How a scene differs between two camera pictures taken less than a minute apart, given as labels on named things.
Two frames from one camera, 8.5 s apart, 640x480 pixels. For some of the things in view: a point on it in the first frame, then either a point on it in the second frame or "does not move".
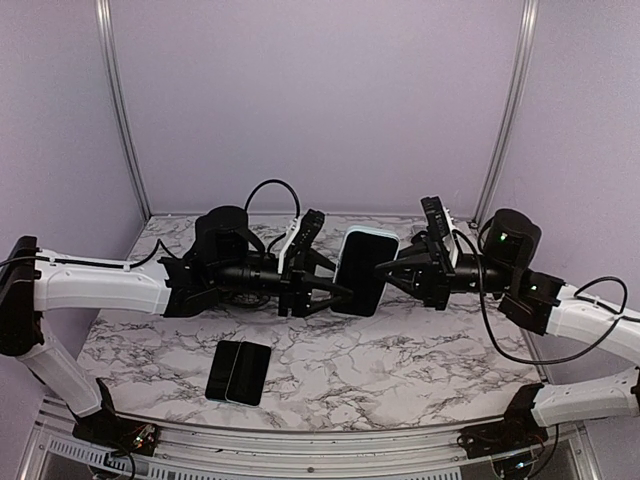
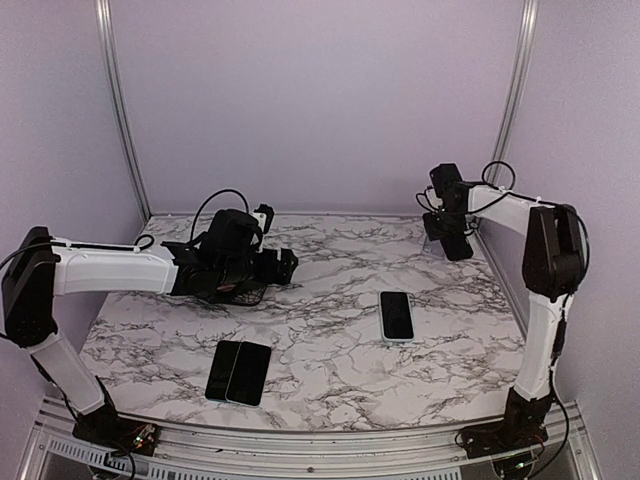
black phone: x=248 y=374 does not move
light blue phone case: x=362 y=250 to x=396 y=316
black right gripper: x=437 y=292 to x=432 y=233
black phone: x=221 y=371 does not move
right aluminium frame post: x=525 y=57 does not move
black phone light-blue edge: x=361 y=251 to x=397 y=319
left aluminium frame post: x=103 y=8 does not move
